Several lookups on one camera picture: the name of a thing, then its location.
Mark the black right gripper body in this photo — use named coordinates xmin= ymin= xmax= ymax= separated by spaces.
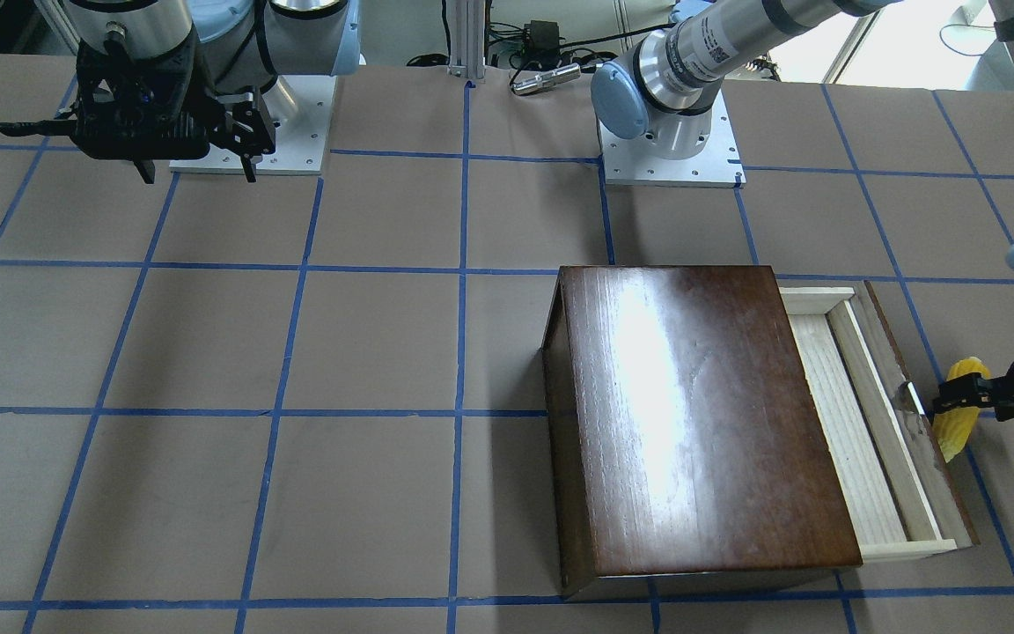
xmin=59 ymin=36 xmax=212 ymax=161

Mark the yellow toy corn cob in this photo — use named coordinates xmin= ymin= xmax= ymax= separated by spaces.
xmin=932 ymin=357 xmax=990 ymax=464

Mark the light wood drawer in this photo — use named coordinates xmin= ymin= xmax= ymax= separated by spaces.
xmin=781 ymin=282 xmax=981 ymax=564

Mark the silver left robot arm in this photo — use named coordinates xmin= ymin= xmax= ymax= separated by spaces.
xmin=591 ymin=1 xmax=1014 ymax=457

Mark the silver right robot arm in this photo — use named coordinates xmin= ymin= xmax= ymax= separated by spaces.
xmin=54 ymin=1 xmax=362 ymax=183

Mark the dark wooden drawer cabinet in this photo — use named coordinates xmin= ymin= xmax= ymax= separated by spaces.
xmin=540 ymin=265 xmax=863 ymax=601

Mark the black power adapter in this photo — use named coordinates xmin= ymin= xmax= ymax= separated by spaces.
xmin=523 ymin=19 xmax=561 ymax=56

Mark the silver flashlight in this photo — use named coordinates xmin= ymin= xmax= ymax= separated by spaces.
xmin=510 ymin=63 xmax=581 ymax=97

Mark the white drawer handle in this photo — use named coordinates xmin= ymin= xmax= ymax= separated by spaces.
xmin=893 ymin=380 xmax=926 ymax=417

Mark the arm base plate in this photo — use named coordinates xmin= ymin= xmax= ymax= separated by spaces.
xmin=169 ymin=75 xmax=336 ymax=177

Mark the aluminium frame post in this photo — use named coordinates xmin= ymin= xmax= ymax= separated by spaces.
xmin=442 ymin=1 xmax=491 ymax=85

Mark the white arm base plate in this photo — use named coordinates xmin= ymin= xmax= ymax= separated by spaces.
xmin=597 ymin=83 xmax=747 ymax=188

